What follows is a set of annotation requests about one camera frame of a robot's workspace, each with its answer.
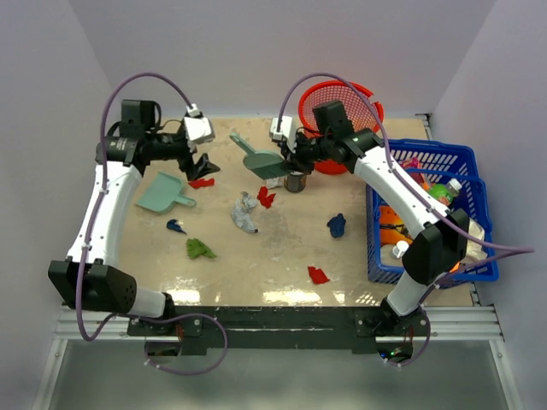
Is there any blue plastic basket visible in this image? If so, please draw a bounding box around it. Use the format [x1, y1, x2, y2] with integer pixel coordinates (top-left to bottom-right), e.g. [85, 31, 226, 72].
[366, 139, 493, 284]

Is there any red scrap front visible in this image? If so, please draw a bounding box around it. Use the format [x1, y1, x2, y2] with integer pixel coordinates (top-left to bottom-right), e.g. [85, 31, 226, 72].
[308, 266, 330, 285]

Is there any blue scrap right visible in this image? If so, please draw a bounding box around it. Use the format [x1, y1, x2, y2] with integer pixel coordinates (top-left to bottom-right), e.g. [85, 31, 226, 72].
[326, 213, 346, 238]

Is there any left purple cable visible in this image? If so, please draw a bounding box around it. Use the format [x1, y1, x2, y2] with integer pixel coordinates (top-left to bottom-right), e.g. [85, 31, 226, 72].
[74, 72, 230, 377]

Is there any purple cable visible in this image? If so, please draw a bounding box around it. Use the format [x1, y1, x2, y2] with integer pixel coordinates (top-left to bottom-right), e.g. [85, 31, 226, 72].
[277, 72, 535, 368]
[74, 72, 230, 377]

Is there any red scrap left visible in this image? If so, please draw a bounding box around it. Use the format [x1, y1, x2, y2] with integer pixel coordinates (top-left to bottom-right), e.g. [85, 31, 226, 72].
[188, 178, 215, 189]

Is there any red mesh waste basket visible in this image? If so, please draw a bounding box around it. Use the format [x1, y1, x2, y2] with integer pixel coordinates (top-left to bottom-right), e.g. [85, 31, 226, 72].
[297, 79, 385, 175]

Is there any green paper scrap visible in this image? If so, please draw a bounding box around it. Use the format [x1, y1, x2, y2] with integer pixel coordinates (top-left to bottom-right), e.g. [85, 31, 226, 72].
[185, 238, 216, 260]

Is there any orange razor package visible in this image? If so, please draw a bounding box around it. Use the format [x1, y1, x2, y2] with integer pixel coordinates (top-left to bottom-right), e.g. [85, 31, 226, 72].
[379, 205, 413, 246]

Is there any large grey paper scrap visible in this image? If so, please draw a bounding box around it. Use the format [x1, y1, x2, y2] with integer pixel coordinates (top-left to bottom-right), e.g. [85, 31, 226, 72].
[231, 199, 259, 233]

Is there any teal dustpan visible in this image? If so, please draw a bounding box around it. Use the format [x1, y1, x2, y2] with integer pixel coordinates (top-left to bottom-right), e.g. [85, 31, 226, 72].
[136, 172, 197, 214]

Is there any white paper scrap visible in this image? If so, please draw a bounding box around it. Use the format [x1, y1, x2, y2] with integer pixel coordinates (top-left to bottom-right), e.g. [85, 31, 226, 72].
[265, 178, 283, 190]

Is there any tin food can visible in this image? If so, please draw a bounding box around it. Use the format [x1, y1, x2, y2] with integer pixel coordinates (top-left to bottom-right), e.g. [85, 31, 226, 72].
[284, 171, 307, 193]

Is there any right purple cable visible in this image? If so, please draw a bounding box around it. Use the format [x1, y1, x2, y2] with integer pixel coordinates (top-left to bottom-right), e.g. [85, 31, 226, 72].
[277, 72, 535, 368]

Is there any small grey paper scrap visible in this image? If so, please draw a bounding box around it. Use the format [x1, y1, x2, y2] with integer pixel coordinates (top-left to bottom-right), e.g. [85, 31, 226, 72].
[240, 191, 259, 214]

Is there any crumpled beige bag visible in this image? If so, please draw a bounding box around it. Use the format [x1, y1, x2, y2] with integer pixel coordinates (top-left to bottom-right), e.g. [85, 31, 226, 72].
[462, 219, 488, 265]

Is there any red scrap centre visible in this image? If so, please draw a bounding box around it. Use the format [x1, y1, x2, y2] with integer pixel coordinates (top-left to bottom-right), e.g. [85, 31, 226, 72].
[256, 186, 276, 208]

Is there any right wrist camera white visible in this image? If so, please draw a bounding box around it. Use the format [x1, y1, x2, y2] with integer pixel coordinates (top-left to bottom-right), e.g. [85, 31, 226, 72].
[269, 115, 297, 152]

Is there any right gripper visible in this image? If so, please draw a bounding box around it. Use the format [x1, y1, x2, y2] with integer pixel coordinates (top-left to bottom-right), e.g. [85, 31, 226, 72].
[282, 130, 333, 176]

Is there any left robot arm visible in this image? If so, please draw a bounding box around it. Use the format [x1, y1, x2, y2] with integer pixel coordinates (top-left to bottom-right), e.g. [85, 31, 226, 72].
[48, 99, 219, 335]

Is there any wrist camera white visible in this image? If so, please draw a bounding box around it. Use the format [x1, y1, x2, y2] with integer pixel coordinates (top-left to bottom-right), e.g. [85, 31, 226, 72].
[269, 115, 297, 152]
[183, 103, 215, 144]

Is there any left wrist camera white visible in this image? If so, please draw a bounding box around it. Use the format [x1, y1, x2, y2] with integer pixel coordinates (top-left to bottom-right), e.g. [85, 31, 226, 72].
[183, 103, 215, 144]

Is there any teal hand brush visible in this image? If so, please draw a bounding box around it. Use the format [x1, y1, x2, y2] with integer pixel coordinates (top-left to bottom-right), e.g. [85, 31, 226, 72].
[229, 133, 290, 180]

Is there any black base frame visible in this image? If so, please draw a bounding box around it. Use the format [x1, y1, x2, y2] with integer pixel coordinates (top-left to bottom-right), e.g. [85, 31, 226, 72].
[126, 305, 432, 358]

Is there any pink packet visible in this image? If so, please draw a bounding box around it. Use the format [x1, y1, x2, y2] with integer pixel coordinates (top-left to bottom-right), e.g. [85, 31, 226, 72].
[401, 157, 421, 169]

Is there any red scrap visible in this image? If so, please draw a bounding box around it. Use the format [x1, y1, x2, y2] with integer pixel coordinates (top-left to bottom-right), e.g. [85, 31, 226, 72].
[308, 266, 330, 285]
[188, 178, 215, 189]
[256, 186, 276, 208]

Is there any green drink bottle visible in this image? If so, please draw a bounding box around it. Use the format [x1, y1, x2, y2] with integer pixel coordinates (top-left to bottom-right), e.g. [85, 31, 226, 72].
[428, 179, 462, 208]

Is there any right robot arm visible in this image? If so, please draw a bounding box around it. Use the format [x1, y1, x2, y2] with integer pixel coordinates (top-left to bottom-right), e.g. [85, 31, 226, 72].
[271, 101, 469, 336]

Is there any small blue scrap left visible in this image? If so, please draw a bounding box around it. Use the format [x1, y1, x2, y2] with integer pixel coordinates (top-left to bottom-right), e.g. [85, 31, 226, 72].
[166, 219, 186, 235]

